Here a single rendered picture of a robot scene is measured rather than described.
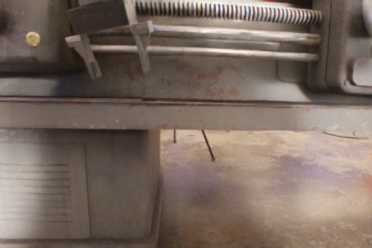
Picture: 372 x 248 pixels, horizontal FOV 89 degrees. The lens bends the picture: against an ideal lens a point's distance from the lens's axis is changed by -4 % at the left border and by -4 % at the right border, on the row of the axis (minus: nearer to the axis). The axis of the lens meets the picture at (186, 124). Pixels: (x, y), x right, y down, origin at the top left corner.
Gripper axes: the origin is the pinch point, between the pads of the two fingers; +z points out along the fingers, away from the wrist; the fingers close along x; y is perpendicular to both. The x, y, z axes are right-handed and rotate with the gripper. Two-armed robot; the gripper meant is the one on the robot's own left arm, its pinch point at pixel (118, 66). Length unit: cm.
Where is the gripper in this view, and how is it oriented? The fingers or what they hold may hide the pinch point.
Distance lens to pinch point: 51.4
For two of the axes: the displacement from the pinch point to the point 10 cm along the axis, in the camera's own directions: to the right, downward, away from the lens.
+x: -9.8, 0.7, 1.9
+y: 1.3, -5.1, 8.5
